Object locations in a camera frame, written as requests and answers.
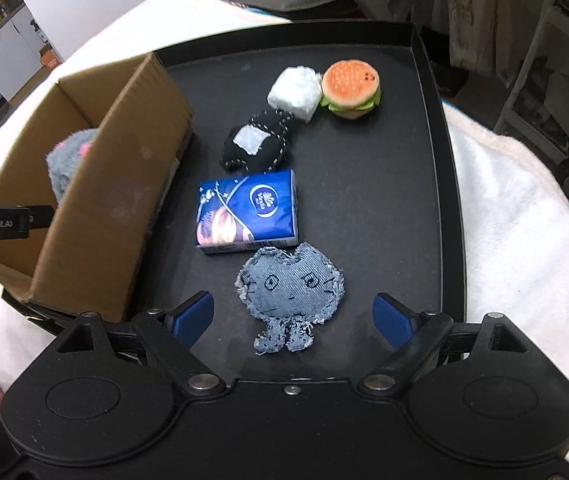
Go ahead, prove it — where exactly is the black tray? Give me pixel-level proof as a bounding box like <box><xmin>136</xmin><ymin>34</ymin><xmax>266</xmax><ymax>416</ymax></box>
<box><xmin>2</xmin><ymin>19</ymin><xmax>468</xmax><ymax>381</ymax></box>

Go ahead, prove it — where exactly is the printed plastic bag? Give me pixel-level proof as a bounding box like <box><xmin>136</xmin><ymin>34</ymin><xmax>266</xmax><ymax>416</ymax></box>
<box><xmin>445</xmin><ymin>0</ymin><xmax>513</xmax><ymax>76</ymax></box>

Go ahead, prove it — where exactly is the white shelf rack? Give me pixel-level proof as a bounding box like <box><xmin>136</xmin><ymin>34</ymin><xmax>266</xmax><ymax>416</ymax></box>
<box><xmin>495</xmin><ymin>0</ymin><xmax>569</xmax><ymax>161</ymax></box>

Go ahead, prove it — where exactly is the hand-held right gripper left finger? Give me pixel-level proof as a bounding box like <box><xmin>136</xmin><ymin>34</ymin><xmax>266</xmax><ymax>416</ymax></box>
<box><xmin>54</xmin><ymin>290</ymin><xmax>226</xmax><ymax>396</ymax></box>

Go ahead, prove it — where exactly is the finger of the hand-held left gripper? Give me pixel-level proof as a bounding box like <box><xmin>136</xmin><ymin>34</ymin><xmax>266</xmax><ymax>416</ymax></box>
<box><xmin>28</xmin><ymin>203</ymin><xmax>58</xmax><ymax>231</ymax></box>

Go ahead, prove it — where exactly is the grey plush toy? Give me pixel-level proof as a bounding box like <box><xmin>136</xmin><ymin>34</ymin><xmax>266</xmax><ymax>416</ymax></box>
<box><xmin>46</xmin><ymin>129</ymin><xmax>100</xmax><ymax>201</ymax></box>

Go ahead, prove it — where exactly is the cardboard box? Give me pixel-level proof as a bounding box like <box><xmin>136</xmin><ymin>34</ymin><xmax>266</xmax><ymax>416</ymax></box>
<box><xmin>0</xmin><ymin>52</ymin><xmax>195</xmax><ymax>323</ymax></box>

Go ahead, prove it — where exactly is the plush burger toy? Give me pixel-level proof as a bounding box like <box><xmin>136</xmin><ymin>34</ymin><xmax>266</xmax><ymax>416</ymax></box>
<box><xmin>319</xmin><ymin>60</ymin><xmax>382</xmax><ymax>120</ymax></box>

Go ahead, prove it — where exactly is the black plush car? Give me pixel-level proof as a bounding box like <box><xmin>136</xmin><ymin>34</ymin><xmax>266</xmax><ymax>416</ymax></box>
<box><xmin>220</xmin><ymin>109</ymin><xmax>293</xmax><ymax>173</ymax></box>

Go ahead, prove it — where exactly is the white cabinet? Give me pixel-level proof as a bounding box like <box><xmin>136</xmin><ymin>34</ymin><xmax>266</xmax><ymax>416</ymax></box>
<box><xmin>0</xmin><ymin>12</ymin><xmax>48</xmax><ymax>103</ymax></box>

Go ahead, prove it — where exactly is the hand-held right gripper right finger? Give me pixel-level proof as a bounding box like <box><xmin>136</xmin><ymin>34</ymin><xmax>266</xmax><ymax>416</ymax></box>
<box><xmin>357</xmin><ymin>292</ymin><xmax>533</xmax><ymax>396</ymax></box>

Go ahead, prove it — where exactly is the blue tissue pack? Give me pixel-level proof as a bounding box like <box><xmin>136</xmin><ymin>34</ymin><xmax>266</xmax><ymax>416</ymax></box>
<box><xmin>195</xmin><ymin>169</ymin><xmax>299</xmax><ymax>255</ymax></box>

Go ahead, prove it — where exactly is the grey fish plush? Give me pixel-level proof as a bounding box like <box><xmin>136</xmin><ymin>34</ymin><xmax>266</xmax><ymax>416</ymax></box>
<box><xmin>235</xmin><ymin>242</ymin><xmax>346</xmax><ymax>356</ymax></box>

